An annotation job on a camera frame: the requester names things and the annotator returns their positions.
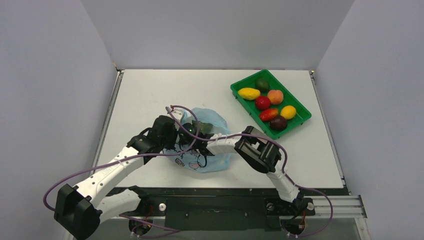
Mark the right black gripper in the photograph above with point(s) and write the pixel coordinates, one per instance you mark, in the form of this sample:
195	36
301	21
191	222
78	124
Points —
198	138

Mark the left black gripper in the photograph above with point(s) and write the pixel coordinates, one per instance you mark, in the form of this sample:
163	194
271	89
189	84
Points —
175	134

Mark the light blue plastic bag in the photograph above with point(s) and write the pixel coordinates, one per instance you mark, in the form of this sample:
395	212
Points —
193	159

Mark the red orange fake mango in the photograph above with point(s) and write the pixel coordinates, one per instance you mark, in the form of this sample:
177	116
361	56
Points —
268	114

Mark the dark brown fake fruit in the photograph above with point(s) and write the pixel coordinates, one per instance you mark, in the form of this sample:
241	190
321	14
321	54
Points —
278	123

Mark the orange fake peach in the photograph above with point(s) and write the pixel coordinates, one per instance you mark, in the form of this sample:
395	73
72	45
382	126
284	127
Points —
276	96

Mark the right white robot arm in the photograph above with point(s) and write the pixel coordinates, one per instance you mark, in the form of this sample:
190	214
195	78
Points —
260	154

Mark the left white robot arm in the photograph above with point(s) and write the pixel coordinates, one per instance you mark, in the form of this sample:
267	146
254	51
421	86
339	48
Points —
81	208

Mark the yellow fake mango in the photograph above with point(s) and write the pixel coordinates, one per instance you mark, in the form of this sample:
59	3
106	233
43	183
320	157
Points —
248	93

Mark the red fake apple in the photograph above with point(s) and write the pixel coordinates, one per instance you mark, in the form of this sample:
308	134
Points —
262	103

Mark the dark green fake avocado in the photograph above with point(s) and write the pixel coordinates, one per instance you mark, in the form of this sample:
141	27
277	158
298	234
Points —
262	85

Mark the yellow fake lemon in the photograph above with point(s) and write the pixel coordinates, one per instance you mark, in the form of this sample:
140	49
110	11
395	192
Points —
288	112

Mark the green plastic tray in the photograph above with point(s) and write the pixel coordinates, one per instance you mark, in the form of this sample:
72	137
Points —
303	114

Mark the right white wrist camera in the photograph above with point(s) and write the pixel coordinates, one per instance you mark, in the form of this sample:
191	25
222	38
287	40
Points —
180	115

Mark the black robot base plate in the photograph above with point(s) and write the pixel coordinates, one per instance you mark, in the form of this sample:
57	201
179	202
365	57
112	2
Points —
221	223

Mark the aluminium frame rail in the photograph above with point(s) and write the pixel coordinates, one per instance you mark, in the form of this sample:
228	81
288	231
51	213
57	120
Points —
245	205

